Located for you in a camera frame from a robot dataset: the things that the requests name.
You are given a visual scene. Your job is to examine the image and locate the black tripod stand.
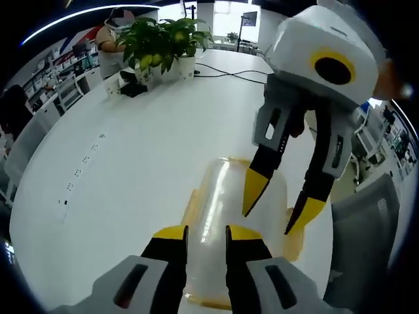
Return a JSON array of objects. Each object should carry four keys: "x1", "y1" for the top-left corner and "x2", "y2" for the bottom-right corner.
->
[{"x1": 181, "y1": 0, "x2": 198, "y2": 21}]

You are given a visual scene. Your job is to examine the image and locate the person's right hand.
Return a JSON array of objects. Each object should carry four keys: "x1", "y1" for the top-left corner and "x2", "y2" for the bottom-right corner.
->
[{"x1": 373, "y1": 58, "x2": 406, "y2": 101}]

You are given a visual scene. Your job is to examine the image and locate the grey mesh chair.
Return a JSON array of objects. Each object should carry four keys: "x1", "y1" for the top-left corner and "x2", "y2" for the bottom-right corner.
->
[{"x1": 323, "y1": 172, "x2": 403, "y2": 309}]

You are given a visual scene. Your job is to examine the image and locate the curved ceiling light strip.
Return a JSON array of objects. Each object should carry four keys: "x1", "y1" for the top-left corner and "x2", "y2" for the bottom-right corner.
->
[{"x1": 22, "y1": 4, "x2": 160, "y2": 47}]

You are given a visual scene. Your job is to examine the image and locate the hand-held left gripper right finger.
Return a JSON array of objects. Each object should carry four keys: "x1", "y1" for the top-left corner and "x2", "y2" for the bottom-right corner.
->
[{"x1": 225, "y1": 224, "x2": 356, "y2": 314}]

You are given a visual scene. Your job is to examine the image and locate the clear plastic container yellow buckles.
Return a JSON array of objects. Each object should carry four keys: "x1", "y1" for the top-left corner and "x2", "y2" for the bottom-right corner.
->
[{"x1": 181, "y1": 156, "x2": 306, "y2": 311}]

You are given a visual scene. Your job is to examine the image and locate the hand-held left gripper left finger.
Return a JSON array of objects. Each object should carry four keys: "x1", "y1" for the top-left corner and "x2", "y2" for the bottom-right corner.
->
[{"x1": 48, "y1": 224, "x2": 190, "y2": 314}]

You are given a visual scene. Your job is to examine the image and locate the white paper cup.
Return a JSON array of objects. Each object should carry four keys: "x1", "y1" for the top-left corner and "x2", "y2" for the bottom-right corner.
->
[{"x1": 103, "y1": 78, "x2": 122, "y2": 97}]

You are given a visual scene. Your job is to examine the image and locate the black object beside plants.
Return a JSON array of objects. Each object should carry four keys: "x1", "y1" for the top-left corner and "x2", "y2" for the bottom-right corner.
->
[{"x1": 118, "y1": 69, "x2": 149, "y2": 99}]

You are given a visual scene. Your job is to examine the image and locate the black cable on table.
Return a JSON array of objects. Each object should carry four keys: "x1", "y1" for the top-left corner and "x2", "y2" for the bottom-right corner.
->
[{"x1": 192, "y1": 61, "x2": 273, "y2": 84}]

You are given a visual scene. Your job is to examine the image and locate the potted plant with yellowish leaves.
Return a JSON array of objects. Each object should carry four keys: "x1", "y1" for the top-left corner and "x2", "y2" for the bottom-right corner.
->
[{"x1": 117, "y1": 16, "x2": 179, "y2": 88}]

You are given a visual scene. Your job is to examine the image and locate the white mesh office chair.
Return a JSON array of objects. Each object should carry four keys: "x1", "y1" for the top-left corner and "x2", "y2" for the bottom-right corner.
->
[{"x1": 350, "y1": 103, "x2": 386, "y2": 165}]

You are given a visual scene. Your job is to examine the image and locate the white storage shelving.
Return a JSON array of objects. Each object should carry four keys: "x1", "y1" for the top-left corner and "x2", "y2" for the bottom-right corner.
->
[{"x1": 22, "y1": 41, "x2": 100, "y2": 101}]

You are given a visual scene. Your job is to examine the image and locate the monitor on black stand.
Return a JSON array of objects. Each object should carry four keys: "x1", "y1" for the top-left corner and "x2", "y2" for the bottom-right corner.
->
[{"x1": 240, "y1": 10, "x2": 260, "y2": 52}]

